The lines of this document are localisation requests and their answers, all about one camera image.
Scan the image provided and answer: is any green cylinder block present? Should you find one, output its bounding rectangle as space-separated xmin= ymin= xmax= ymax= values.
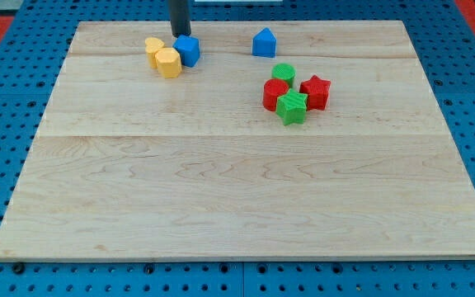
xmin=271 ymin=63 xmax=296 ymax=88

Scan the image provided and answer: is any yellow hexagon block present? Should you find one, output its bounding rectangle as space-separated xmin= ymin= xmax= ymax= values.
xmin=155 ymin=48 xmax=182 ymax=78

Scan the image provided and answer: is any red star block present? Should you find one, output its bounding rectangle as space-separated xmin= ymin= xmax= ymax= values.
xmin=299 ymin=75 xmax=332 ymax=111

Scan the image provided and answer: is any yellow heart block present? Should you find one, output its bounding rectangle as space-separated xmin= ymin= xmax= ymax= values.
xmin=144 ymin=37 xmax=165 ymax=68

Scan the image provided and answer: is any blue cube block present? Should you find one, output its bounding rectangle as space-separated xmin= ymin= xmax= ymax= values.
xmin=173 ymin=35 xmax=200 ymax=68

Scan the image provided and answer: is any green star block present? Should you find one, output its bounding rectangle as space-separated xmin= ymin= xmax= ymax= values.
xmin=275 ymin=88 xmax=308 ymax=125

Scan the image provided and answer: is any blue triangle block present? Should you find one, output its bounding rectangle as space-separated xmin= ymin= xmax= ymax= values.
xmin=252 ymin=27 xmax=277 ymax=58

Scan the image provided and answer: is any red cylinder block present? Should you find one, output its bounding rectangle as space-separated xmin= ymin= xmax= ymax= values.
xmin=262 ymin=78 xmax=289 ymax=111

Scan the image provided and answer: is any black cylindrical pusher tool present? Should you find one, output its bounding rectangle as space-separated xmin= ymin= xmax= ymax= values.
xmin=167 ymin=0 xmax=191 ymax=37

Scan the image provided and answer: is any wooden board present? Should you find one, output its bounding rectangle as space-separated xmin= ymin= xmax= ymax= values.
xmin=0 ymin=21 xmax=475 ymax=263

